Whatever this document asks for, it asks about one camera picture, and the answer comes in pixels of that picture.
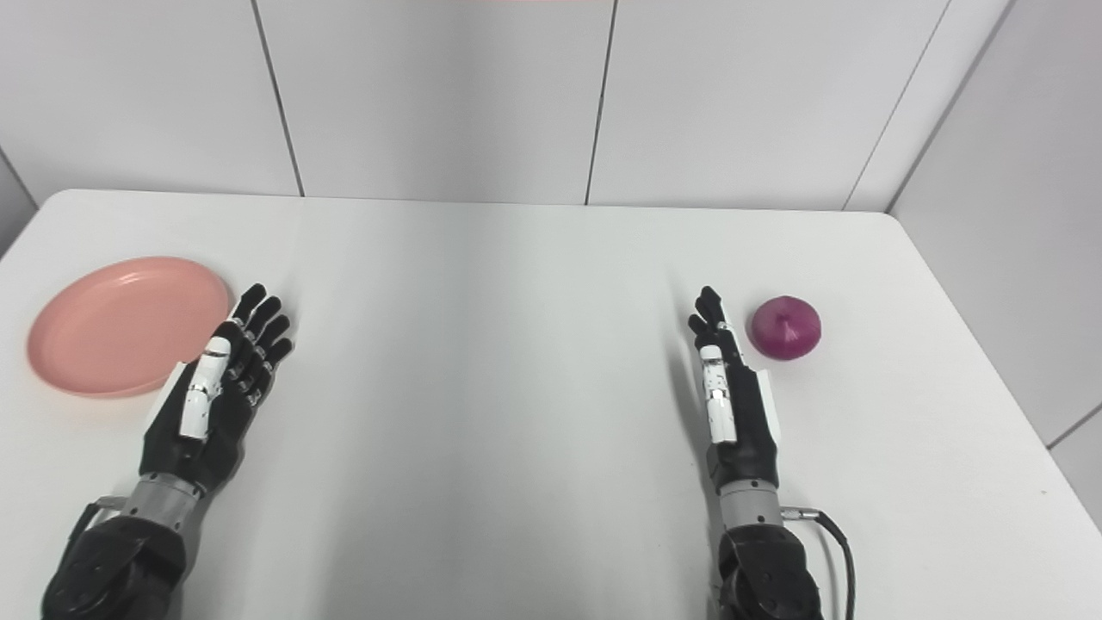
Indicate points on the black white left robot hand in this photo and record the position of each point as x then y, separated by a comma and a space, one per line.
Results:
225, 405

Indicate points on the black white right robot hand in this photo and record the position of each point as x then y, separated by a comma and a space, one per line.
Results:
747, 413

